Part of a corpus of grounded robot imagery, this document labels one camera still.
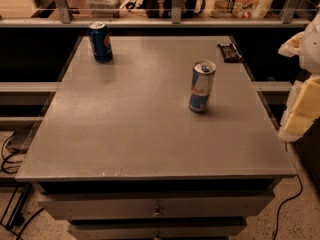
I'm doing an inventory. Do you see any grey drawer cabinet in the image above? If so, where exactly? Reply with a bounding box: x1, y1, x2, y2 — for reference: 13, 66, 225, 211
17, 37, 295, 240

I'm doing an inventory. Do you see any upper drawer knob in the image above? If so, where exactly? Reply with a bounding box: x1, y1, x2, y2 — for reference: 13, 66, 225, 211
153, 209, 163, 218

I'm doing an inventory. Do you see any Red Bull can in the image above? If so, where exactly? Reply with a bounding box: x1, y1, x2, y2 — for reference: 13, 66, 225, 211
189, 60, 216, 113

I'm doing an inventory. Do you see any printed snack bag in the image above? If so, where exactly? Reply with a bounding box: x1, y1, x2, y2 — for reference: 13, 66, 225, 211
210, 0, 273, 19

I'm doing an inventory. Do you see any black snack wrapper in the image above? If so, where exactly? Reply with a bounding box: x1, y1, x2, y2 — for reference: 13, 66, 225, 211
218, 43, 243, 63

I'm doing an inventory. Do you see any grey metal shelf rail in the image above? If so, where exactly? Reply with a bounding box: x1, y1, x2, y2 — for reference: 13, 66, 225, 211
0, 0, 313, 28

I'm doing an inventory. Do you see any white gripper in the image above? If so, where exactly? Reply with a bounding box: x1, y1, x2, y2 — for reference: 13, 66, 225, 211
278, 14, 320, 142

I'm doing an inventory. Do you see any black cables left floor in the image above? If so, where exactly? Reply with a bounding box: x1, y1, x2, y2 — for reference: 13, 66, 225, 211
0, 123, 44, 240

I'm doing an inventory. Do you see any blue Pepsi can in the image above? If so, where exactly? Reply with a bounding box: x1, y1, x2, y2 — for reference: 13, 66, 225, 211
88, 22, 113, 63

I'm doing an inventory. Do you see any black cable right floor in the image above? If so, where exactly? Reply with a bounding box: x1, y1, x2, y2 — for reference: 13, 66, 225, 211
272, 173, 304, 240

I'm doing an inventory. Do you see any black device on shelf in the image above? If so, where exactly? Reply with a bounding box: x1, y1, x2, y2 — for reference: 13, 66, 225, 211
141, 0, 206, 18

